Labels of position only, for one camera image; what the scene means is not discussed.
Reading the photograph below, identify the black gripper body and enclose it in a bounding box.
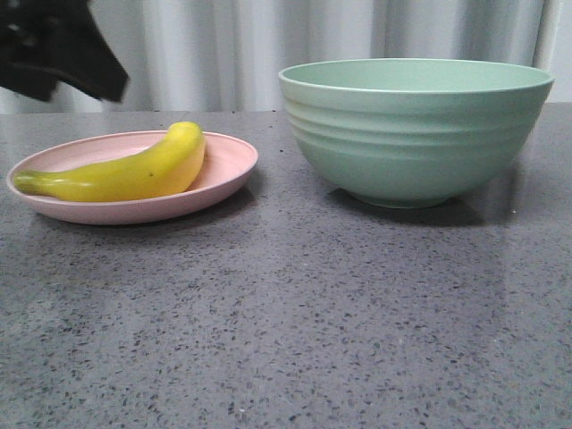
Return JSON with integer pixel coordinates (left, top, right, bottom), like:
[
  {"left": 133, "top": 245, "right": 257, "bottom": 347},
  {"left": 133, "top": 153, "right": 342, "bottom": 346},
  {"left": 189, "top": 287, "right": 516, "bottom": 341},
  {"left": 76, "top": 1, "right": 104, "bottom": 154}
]
[{"left": 1, "top": 1, "right": 97, "bottom": 67}]

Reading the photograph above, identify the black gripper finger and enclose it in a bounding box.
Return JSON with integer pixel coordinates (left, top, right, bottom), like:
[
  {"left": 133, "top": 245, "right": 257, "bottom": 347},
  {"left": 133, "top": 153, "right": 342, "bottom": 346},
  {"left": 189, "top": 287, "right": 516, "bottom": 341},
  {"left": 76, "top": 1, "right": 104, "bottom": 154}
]
[
  {"left": 57, "top": 21, "right": 129, "bottom": 102},
  {"left": 1, "top": 61, "right": 59, "bottom": 101}
]

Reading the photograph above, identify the yellow banana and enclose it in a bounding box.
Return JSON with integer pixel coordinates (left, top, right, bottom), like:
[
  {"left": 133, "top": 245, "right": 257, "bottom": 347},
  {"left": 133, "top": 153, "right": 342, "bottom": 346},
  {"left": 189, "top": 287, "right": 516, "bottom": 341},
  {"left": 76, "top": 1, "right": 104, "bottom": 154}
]
[{"left": 13, "top": 122, "right": 206, "bottom": 202}]

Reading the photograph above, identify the pink plate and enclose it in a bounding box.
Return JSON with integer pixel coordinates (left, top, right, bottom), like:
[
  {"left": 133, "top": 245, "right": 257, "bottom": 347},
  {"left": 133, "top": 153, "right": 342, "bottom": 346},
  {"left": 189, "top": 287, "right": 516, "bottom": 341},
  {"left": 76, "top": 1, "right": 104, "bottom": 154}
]
[{"left": 6, "top": 130, "right": 258, "bottom": 225}]

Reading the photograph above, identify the green ribbed bowl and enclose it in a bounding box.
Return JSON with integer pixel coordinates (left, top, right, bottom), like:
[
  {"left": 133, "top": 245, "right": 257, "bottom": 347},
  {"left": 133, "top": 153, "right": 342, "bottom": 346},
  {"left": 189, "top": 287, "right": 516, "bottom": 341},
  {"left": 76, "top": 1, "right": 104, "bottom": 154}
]
[{"left": 279, "top": 58, "right": 554, "bottom": 208}]

